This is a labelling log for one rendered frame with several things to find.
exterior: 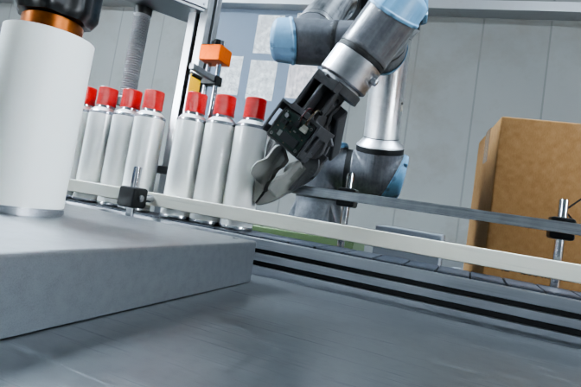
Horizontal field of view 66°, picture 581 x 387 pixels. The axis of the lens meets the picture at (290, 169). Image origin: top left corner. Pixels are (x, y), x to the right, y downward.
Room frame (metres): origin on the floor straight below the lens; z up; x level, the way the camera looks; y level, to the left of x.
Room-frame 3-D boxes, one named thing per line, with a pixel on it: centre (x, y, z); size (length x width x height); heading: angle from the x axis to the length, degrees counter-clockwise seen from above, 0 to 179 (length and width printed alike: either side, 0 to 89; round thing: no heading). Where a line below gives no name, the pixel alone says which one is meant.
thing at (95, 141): (0.80, 0.35, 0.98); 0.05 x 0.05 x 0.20
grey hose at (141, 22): (0.92, 0.35, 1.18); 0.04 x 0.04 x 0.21
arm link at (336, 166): (1.15, -0.09, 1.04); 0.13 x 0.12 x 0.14; 78
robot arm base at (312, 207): (1.15, -0.08, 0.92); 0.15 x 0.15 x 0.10
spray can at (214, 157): (0.71, 0.12, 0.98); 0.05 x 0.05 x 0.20
